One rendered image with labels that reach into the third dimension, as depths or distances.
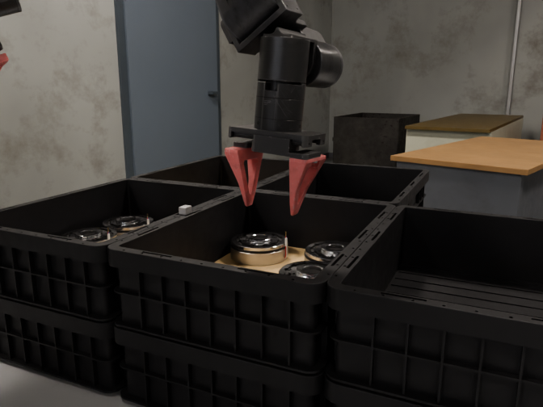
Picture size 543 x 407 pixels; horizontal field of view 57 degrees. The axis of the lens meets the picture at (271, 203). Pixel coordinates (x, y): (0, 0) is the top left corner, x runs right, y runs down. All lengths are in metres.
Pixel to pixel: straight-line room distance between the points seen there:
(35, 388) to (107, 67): 3.82
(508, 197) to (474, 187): 0.17
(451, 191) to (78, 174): 2.87
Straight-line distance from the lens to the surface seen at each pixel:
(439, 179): 2.80
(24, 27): 4.10
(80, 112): 4.31
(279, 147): 0.57
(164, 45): 4.90
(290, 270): 0.76
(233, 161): 0.60
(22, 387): 0.87
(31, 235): 0.77
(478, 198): 2.74
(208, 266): 0.59
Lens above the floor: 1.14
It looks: 14 degrees down
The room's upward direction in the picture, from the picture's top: straight up
